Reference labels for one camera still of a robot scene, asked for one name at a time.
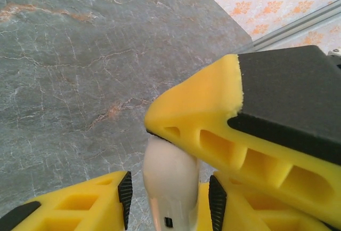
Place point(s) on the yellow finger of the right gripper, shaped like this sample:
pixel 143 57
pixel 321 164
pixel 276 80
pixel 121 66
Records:
pixel 213 103

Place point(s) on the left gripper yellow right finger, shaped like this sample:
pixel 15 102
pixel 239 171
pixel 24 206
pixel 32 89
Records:
pixel 239 209

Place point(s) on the white earbud charging case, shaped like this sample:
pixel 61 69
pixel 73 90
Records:
pixel 170 177

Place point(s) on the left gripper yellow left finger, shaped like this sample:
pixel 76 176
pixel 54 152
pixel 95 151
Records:
pixel 80 209

